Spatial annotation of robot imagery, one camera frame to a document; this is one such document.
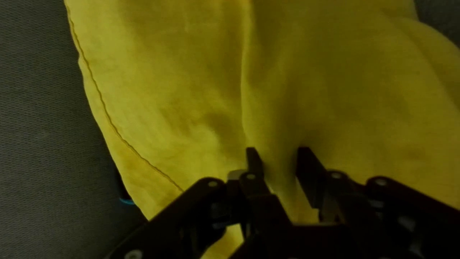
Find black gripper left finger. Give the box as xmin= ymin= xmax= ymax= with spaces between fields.
xmin=105 ymin=145 xmax=289 ymax=259

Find yellow pillow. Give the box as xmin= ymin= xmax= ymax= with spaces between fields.
xmin=64 ymin=0 xmax=460 ymax=259

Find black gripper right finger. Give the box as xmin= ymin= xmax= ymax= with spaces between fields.
xmin=295 ymin=145 xmax=460 ymax=242

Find navy bolster with blue piping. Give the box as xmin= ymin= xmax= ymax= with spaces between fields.
xmin=114 ymin=167 xmax=147 ymax=228

